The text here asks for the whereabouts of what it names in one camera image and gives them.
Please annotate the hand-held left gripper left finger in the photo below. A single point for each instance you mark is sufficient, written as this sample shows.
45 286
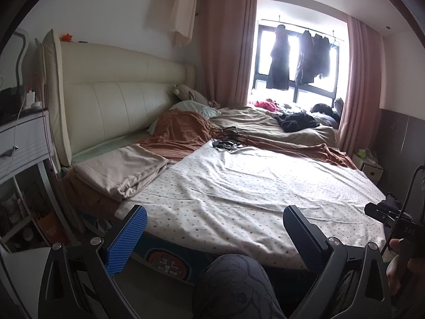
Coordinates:
128 239

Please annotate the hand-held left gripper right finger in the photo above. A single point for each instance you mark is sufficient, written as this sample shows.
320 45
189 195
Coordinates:
300 239

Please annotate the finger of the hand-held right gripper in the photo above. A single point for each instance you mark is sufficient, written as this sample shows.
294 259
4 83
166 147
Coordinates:
377 212

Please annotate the beige jacket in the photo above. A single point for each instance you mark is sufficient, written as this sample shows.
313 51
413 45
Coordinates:
116 172

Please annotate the thin clothes rod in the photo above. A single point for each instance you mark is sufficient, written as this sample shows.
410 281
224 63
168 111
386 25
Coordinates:
292 24

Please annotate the person's right hand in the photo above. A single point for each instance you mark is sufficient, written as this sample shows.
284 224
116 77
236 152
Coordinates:
395 269

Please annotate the white nightstand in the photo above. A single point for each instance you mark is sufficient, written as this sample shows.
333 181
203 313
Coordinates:
370 171

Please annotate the green tissue pack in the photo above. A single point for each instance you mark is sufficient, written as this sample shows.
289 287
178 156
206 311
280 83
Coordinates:
360 154

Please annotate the white floral bed sheet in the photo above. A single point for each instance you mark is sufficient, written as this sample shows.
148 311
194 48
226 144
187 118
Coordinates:
249 189

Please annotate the orange box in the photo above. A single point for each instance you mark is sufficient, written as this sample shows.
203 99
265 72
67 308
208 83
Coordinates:
49 227

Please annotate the person's leg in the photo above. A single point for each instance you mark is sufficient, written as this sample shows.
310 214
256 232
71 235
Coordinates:
232 289

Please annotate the grey pillow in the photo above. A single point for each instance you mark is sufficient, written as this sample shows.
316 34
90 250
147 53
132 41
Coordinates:
338 109

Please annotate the black garment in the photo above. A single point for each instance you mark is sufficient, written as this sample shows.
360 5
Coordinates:
297 121

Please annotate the brown blanket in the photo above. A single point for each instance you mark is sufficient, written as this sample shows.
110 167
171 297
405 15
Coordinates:
179 133

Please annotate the small black cloth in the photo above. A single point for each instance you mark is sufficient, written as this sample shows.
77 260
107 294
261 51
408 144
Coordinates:
321 108

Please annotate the pink curtain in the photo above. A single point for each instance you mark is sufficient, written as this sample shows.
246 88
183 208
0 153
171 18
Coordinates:
229 46
362 89

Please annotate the beige duvet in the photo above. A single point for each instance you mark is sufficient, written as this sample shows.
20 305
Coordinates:
259 119

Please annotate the pink red cloth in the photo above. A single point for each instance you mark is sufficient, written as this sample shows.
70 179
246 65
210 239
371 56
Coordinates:
269 105

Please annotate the bed with cream headboard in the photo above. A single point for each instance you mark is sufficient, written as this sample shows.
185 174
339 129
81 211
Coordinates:
116 99

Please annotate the white dresser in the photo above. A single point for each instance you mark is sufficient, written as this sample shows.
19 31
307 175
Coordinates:
23 139

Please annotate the light green pillow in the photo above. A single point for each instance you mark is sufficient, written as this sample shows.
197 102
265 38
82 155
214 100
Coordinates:
196 108

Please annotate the grey plush toy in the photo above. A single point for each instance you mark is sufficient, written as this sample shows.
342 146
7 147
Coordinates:
186 91

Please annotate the dark hanging garment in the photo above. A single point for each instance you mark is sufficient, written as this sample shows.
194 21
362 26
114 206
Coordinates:
321 56
303 59

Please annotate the white bottle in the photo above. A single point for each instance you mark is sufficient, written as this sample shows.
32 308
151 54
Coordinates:
31 97

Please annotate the long dark hanging jacket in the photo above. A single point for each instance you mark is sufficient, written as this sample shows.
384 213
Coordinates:
279 63

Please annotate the dark framed window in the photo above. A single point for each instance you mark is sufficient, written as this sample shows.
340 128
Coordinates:
262 56

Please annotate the small orange toy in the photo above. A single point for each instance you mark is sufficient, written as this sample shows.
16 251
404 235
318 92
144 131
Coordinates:
66 37

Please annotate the beige hanging cloth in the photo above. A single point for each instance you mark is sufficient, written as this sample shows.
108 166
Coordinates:
179 13

